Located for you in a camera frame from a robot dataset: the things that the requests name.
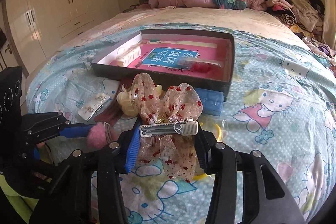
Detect pink pompom hair tie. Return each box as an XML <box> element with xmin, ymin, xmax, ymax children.
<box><xmin>87</xmin><ymin>121</ymin><xmax>119</xmax><ymax>150</ymax></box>

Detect yellow rings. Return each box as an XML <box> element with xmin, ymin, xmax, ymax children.
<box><xmin>192</xmin><ymin>120</ymin><xmax>227</xmax><ymax>181</ymax></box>

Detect sheer bow hair clip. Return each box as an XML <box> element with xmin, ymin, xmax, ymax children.
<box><xmin>130</xmin><ymin>73</ymin><xmax>203</xmax><ymax>182</ymax></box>

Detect cream claw hair clip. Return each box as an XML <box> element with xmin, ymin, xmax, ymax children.
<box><xmin>117</xmin><ymin>84</ymin><xmax>162</xmax><ymax>117</ymax></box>

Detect dark red banana hair clip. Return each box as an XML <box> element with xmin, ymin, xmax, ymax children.
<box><xmin>94</xmin><ymin>77</ymin><xmax>132</xmax><ymax>127</ymax></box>

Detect earrings on clear card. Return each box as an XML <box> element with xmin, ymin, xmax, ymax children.
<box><xmin>78</xmin><ymin>93</ymin><xmax>110</xmax><ymax>121</ymax></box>

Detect blue plastic case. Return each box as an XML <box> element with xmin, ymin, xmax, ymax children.
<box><xmin>195</xmin><ymin>88</ymin><xmax>224</xmax><ymax>117</ymax></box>

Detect clear packaged hair accessory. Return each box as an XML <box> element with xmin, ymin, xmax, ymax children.
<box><xmin>177</xmin><ymin>57</ymin><xmax>224</xmax><ymax>73</ymax></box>

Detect dark shallow cardboard box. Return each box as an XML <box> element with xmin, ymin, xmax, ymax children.
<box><xmin>91</xmin><ymin>29</ymin><xmax>235</xmax><ymax>97</ymax></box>

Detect Hello Kitty blue bedsheet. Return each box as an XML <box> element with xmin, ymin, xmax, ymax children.
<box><xmin>26</xmin><ymin>28</ymin><xmax>335</xmax><ymax>223</ymax></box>

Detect white hair comb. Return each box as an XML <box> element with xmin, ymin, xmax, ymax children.
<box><xmin>116</xmin><ymin>46</ymin><xmax>141</xmax><ymax>67</ymax></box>

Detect beige bed cover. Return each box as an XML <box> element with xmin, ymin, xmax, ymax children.
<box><xmin>58</xmin><ymin>6</ymin><xmax>309</xmax><ymax>52</ymax></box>

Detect pile of clothes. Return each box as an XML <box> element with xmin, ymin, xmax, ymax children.
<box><xmin>264</xmin><ymin>0</ymin><xmax>335</xmax><ymax>73</ymax></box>

